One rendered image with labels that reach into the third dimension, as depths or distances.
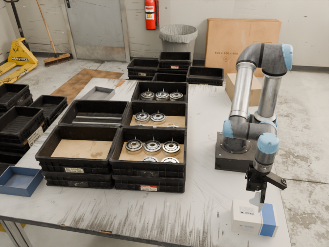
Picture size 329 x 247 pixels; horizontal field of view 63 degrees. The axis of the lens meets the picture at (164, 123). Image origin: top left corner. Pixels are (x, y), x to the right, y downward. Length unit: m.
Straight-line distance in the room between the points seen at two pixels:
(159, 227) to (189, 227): 0.15
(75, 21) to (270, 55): 4.08
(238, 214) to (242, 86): 0.60
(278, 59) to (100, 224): 1.16
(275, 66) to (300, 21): 3.30
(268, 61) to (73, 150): 1.17
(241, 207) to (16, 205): 1.17
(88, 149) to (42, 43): 4.05
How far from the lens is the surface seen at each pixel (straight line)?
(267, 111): 1.51
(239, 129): 1.17
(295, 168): 2.91
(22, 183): 1.80
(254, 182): 1.21
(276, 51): 1.34
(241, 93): 1.24
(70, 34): 5.14
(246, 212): 1.40
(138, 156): 1.56
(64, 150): 1.72
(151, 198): 1.52
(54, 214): 1.58
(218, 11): 4.45
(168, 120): 1.83
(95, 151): 1.65
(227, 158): 1.62
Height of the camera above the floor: 1.88
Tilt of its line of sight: 36 degrees down
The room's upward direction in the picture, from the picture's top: 1 degrees counter-clockwise
